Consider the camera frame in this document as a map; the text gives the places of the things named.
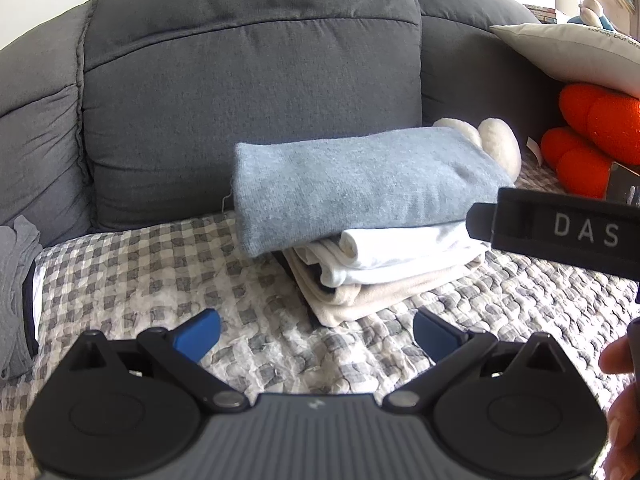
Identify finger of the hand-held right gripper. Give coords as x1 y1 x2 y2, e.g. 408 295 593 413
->
466 201 497 242

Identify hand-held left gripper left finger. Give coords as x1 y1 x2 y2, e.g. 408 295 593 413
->
65 309 251 411

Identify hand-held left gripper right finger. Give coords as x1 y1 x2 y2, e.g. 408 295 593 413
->
382 308 566 408

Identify grey knit sweater with print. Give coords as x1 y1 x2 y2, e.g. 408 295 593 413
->
232 127 516 260

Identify stack of grey clothes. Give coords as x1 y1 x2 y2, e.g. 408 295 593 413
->
0 215 45 381

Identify person's right hand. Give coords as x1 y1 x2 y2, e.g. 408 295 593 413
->
597 332 640 480

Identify grey checkered quilted blanket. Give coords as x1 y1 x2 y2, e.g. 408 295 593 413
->
0 160 640 480

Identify beige folded cloth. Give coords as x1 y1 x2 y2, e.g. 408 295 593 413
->
282 247 488 328

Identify white plush toy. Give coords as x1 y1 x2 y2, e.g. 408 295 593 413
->
432 117 522 178

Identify white folded cloth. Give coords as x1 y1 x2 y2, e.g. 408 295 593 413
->
292 220 493 288

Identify smartphone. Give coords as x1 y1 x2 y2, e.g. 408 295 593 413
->
606 161 640 206

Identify orange pumpkin cushion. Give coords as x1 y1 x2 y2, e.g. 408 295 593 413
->
540 82 640 200

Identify white pillow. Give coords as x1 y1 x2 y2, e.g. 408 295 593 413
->
490 22 640 93

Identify blue plush toy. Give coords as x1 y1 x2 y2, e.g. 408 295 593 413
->
567 0 623 28

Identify dark grey sofa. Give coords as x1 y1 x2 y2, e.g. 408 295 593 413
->
0 0 640 248

